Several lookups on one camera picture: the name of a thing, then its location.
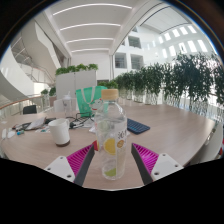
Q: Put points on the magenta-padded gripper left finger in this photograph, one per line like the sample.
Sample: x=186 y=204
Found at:
x=60 y=167

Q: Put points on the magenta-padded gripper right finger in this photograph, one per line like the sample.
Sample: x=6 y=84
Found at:
x=165 y=165

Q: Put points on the clear bottle with lemon label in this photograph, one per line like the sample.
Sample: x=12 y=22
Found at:
x=110 y=133

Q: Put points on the white ceramic mug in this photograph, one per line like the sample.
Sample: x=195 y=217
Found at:
x=59 y=130

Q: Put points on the colourful sticker sheet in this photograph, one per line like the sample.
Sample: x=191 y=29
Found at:
x=42 y=130

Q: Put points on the black rectangular device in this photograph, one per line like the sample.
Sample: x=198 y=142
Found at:
x=50 y=119

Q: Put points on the clear shaker bottle white lid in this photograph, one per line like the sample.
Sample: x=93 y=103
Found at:
x=67 y=106

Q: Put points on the black chair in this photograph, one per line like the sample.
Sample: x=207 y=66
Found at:
x=30 y=109

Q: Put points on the small potted green plants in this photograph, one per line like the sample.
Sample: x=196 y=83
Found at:
x=52 y=91

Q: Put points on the white planter box with greenery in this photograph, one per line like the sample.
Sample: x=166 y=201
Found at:
x=75 y=81

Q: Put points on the row of potted trees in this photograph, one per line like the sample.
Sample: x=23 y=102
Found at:
x=186 y=80

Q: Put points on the ceiling light strips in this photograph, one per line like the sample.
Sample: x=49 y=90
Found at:
x=90 y=25

